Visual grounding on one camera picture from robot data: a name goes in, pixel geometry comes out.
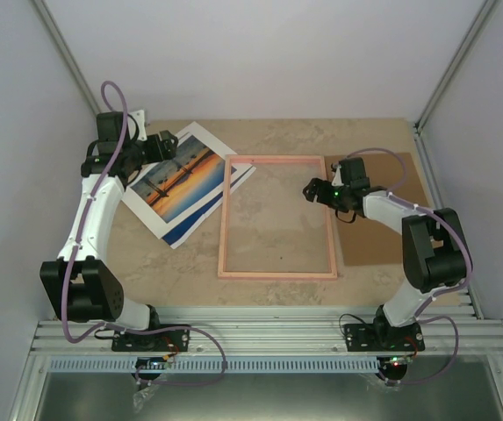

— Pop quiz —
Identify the sunset photo print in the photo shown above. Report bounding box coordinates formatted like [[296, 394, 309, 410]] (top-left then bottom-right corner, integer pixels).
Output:
[[128, 134, 244, 245]]

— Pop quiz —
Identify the white mat board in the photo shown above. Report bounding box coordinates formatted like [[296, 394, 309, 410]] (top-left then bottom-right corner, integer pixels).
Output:
[[119, 121, 257, 251]]

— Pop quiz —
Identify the pink picture frame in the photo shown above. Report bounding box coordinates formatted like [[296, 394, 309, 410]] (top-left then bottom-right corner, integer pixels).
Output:
[[218, 154, 337, 282]]

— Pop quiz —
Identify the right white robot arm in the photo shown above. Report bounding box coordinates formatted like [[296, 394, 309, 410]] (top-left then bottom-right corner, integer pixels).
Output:
[[303, 157, 472, 352]]

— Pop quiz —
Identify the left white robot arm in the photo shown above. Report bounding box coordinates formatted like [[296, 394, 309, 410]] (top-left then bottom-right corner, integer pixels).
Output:
[[40, 110, 178, 350]]

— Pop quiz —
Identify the brown cardboard backing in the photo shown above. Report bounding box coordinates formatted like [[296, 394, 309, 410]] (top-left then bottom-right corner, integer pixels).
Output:
[[337, 153, 428, 267]]

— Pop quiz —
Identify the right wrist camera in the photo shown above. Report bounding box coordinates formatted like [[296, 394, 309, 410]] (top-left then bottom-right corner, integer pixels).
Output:
[[331, 162, 343, 187]]

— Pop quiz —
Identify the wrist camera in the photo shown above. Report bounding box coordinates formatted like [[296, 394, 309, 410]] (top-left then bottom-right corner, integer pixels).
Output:
[[331, 162, 343, 187], [128, 110, 147, 141]]

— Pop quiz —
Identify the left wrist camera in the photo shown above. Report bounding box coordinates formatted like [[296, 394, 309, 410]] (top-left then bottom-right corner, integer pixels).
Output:
[[128, 110, 147, 141]]

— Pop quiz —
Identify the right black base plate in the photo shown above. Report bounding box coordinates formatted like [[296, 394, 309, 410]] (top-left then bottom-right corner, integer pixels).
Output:
[[341, 324, 426, 353]]

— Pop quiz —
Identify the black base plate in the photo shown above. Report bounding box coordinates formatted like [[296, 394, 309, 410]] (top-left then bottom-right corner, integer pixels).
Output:
[[111, 325, 190, 353], [341, 324, 426, 353]]

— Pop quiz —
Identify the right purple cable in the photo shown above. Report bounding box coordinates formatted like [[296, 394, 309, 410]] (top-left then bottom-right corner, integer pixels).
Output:
[[347, 148, 472, 388]]

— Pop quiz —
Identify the purple cable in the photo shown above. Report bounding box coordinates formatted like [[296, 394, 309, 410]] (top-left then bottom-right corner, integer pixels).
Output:
[[61, 80, 227, 388], [347, 148, 472, 388]]

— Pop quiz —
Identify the left corner aluminium post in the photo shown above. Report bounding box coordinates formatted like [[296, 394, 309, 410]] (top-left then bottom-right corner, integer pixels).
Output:
[[30, 0, 101, 115]]

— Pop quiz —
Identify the corner aluminium post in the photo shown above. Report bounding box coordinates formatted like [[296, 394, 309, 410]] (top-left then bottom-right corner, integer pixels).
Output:
[[30, 0, 101, 115], [413, 0, 500, 136]]

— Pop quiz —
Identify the aluminium rail base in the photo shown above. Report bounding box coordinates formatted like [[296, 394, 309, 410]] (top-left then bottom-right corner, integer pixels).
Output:
[[30, 306, 503, 356]]

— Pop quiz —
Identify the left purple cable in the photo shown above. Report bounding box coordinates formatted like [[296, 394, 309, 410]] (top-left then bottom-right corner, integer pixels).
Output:
[[61, 80, 227, 388]]

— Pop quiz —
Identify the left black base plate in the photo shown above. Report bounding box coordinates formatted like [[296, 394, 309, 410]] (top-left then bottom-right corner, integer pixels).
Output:
[[111, 325, 190, 353]]

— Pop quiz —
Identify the right corner aluminium post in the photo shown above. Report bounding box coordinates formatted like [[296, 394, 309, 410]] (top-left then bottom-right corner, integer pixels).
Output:
[[413, 0, 500, 136]]

